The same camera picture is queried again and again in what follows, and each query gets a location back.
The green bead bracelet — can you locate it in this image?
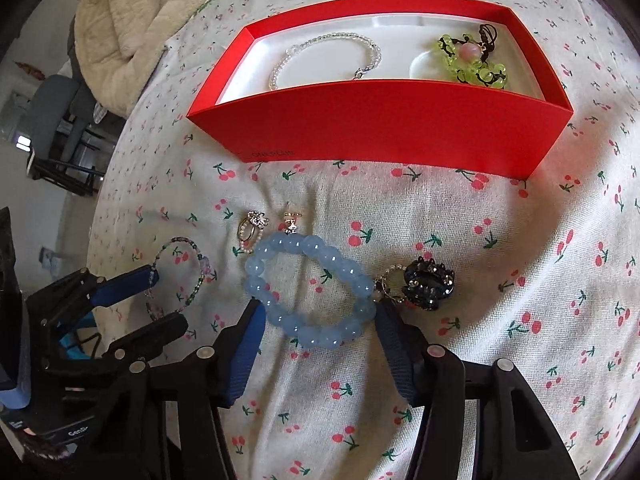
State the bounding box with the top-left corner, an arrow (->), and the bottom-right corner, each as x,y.
431,24 -> 510,90

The gold charm pendant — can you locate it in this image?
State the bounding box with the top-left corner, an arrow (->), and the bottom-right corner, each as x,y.
281,202 -> 304,235

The blue plastic stool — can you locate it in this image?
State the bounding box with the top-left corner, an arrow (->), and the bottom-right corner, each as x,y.
56,312 -> 98,361

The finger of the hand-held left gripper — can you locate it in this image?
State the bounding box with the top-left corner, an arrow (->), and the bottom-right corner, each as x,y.
42,311 -> 190,377
26,266 -> 161,342

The grey chair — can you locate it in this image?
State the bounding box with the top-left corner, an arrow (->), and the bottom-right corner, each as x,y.
30,74 -> 108,196

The red cardboard box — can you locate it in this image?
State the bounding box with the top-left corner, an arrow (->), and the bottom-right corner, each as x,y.
186,0 -> 574,181

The black hair claw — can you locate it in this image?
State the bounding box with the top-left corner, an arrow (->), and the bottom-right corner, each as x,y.
400,256 -> 457,313

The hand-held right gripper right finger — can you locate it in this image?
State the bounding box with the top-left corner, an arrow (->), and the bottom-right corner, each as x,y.
375,304 -> 583,480

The beige fleece blanket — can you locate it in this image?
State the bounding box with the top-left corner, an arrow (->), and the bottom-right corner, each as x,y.
75,0 -> 221,121

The pearl ring with charm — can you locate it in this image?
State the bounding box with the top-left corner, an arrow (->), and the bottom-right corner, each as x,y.
375,263 -> 407,306

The light blue bead bracelet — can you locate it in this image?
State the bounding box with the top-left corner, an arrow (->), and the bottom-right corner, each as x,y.
243,233 -> 377,350

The clear bead bracelet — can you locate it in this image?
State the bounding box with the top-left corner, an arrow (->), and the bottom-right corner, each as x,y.
268,32 -> 383,92

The multicolour small bead bracelet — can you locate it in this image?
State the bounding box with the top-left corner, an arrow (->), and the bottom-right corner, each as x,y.
145,238 -> 217,322

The silver pearl ring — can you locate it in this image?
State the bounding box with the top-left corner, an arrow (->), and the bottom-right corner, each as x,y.
232,209 -> 271,257

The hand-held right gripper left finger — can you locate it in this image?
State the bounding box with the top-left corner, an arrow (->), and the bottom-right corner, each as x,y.
95,299 -> 267,480

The cherry print bedsheet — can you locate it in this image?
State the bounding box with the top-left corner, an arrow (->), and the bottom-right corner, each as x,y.
86,0 -> 640,480

